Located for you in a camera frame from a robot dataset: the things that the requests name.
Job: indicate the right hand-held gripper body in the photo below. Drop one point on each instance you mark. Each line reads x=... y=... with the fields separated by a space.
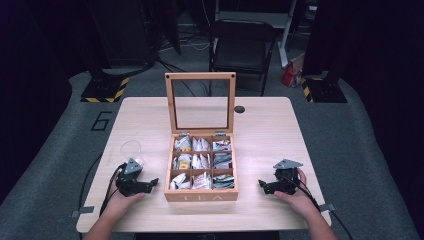
x=286 y=180

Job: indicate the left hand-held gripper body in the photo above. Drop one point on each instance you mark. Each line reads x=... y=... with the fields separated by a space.
x=130 y=181

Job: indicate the person's left hand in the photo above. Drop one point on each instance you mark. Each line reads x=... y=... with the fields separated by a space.
x=121 y=203

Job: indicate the person's right hand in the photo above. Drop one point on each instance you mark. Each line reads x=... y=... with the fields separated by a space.
x=301 y=201

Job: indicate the clear glass cup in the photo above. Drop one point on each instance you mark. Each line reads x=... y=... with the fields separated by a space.
x=131 y=150

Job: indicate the grey tape strip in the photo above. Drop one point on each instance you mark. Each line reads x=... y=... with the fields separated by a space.
x=83 y=211
x=327 y=207

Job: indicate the assorted tea bags in compartments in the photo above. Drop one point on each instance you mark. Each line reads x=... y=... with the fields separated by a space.
x=201 y=162

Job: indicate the wooden tea box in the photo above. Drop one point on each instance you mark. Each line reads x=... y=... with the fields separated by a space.
x=201 y=133

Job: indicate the black round table grommet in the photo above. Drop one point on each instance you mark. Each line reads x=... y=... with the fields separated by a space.
x=239 y=109

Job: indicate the black stand base hazard stripes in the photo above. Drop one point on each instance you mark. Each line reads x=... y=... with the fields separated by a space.
x=321 y=90
x=106 y=90

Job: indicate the red and white bag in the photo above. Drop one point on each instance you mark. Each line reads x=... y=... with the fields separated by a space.
x=292 y=73

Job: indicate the black folding chair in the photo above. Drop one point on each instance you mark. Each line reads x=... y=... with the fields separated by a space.
x=241 y=53

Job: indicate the dark curtain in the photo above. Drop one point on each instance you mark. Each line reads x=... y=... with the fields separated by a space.
x=33 y=83
x=380 y=83

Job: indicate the white desk frame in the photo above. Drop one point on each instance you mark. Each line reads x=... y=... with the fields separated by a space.
x=283 y=20

